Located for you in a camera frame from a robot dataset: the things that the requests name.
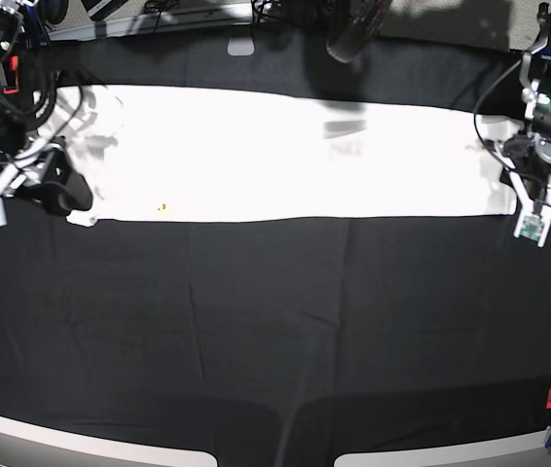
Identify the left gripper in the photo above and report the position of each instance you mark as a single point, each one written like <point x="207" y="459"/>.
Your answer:
<point x="529" y="160"/>

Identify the black table cloth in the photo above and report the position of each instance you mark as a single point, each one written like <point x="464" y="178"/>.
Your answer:
<point x="286" y="342"/>

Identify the grey camera mount base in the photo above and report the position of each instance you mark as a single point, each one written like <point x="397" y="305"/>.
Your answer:
<point x="240" y="44"/>

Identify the white printed t-shirt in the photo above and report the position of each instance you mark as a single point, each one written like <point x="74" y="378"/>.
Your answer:
<point x="167" y="154"/>

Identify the left orange black clamp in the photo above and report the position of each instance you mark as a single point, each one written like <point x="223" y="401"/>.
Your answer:
<point x="10" y="69"/>

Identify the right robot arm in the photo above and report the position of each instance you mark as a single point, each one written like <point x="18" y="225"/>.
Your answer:
<point x="24" y="32"/>

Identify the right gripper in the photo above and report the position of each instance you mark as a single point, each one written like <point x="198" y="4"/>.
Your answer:
<point x="50" y="181"/>

